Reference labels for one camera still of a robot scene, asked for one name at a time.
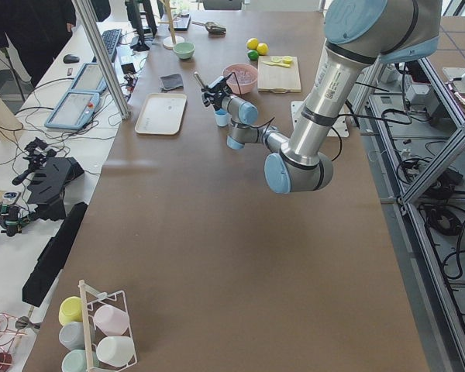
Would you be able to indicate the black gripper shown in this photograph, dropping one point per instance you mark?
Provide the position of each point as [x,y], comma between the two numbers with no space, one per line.
[215,100]

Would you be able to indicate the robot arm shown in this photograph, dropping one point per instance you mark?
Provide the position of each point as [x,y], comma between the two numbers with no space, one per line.
[357,33]

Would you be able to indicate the light blue cup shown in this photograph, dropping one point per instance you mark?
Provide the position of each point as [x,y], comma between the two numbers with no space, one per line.
[221,118]

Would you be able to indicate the clear ice cubes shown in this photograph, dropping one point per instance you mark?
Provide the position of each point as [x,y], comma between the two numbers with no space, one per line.
[241,75]

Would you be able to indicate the steel ice scoop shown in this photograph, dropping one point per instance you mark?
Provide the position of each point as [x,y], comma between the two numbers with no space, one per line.
[212,27]

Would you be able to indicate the wooden cup stand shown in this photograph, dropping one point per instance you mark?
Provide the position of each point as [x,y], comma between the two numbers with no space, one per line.
[173,39]

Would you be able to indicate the pink cup on rack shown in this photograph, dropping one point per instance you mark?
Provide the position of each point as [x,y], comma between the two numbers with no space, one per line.
[111,321]

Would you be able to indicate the yellow cup on rack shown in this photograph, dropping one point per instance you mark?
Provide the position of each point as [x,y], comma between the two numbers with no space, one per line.
[70,310]

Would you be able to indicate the white plastic cup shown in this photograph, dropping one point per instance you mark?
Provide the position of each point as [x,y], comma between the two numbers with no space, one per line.
[115,351]

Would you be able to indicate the grey cup on rack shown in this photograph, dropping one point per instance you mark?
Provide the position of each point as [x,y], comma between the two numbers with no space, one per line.
[71,336]

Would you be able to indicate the mint cup on rack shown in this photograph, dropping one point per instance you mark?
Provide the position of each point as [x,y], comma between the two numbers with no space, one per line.
[74,361]

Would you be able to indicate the pink bowl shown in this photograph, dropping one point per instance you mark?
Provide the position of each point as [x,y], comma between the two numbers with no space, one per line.
[237,88]

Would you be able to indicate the grey folded cloth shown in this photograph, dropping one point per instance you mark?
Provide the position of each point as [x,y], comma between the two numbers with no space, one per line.
[171,82]

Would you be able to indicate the green bowl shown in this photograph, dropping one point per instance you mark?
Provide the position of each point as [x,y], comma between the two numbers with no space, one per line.
[184,50]

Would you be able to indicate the green lime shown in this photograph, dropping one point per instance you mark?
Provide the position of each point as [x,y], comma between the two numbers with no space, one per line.
[253,55]

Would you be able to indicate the cream rabbit tray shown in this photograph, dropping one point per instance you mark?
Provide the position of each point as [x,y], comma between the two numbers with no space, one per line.
[161,114]

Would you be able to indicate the wooden cutting board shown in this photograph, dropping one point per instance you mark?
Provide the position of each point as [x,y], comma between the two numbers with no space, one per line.
[278,79]

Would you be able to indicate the yellow lemon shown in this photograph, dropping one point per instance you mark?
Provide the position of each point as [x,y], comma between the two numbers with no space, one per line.
[262,49]
[252,43]

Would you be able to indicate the yellow plastic knife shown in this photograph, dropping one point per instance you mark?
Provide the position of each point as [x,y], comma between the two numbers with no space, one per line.
[277,64]

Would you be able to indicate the black keyboard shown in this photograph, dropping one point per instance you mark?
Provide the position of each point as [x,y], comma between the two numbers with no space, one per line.
[111,39]

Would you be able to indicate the black monitor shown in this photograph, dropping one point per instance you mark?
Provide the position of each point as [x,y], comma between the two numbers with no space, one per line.
[140,14]

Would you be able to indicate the blue teach pendant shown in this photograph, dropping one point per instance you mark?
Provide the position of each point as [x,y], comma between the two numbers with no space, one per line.
[73,111]
[89,78]

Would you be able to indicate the black computer mouse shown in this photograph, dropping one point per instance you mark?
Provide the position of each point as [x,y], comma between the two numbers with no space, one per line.
[70,59]

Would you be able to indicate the white wire cup rack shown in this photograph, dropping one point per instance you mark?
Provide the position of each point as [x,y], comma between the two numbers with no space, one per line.
[91,300]

